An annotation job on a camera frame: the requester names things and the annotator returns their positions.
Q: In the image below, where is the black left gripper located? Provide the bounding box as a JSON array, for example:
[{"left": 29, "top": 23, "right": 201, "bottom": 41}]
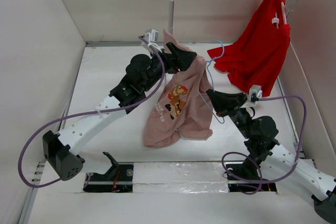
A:
[{"left": 141, "top": 43, "right": 195, "bottom": 93}]

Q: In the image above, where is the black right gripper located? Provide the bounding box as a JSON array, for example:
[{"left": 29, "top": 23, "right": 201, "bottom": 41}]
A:
[{"left": 207, "top": 88, "right": 253, "bottom": 138}]

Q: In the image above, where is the lavender wire hanger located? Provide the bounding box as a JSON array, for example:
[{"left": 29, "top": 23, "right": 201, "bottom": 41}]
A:
[{"left": 199, "top": 40, "right": 225, "bottom": 124}]

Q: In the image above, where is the pink printed t shirt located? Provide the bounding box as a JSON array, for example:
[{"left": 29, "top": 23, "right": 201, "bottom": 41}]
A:
[{"left": 142, "top": 29, "right": 213, "bottom": 148}]

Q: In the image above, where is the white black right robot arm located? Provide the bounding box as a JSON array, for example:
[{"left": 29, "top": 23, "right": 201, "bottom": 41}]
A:
[{"left": 206, "top": 86, "right": 335, "bottom": 223}]

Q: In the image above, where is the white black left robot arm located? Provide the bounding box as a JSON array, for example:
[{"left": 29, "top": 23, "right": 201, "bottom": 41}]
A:
[{"left": 43, "top": 42, "right": 197, "bottom": 181}]

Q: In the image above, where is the red t shirt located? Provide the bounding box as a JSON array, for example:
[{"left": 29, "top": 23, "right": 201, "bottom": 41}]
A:
[{"left": 207, "top": 0, "right": 290, "bottom": 97}]

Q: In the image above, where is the pink plastic hanger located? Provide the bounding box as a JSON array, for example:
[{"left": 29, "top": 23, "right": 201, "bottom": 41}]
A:
[{"left": 272, "top": 2, "right": 287, "bottom": 28}]

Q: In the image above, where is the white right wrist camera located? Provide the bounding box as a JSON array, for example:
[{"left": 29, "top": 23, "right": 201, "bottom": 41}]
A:
[{"left": 241, "top": 85, "right": 263, "bottom": 108}]

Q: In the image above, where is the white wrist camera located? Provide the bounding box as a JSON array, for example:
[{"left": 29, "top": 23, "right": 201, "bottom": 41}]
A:
[
  {"left": 241, "top": 85, "right": 263, "bottom": 108},
  {"left": 139, "top": 29, "right": 162, "bottom": 53}
]

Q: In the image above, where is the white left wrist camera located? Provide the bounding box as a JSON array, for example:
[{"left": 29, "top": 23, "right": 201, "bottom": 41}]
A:
[{"left": 139, "top": 29, "right": 162, "bottom": 53}]

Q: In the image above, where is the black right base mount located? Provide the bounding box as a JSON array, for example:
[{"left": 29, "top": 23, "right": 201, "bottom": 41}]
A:
[{"left": 222, "top": 158, "right": 277, "bottom": 195}]

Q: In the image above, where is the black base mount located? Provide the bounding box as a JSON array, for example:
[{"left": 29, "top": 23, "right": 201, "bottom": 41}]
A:
[
  {"left": 83, "top": 152, "right": 134, "bottom": 193},
  {"left": 222, "top": 158, "right": 277, "bottom": 195}
]

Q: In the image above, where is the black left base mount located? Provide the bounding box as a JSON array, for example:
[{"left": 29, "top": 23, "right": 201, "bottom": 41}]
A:
[{"left": 83, "top": 152, "right": 134, "bottom": 193}]

